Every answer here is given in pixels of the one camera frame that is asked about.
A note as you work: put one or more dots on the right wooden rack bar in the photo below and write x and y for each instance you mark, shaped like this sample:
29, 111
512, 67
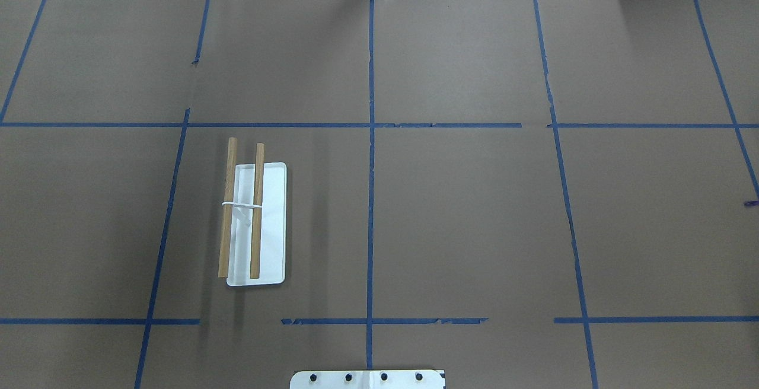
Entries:
256, 229

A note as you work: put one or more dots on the wooden rack bar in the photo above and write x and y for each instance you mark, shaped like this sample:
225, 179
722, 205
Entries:
229, 191
256, 229

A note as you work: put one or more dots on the left wooden rack bar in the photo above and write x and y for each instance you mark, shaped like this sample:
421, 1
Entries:
229, 191

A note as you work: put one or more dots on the brown paper table cover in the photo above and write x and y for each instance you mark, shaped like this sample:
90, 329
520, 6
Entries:
519, 193

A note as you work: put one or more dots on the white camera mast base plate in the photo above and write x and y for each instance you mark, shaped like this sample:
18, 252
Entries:
401, 378

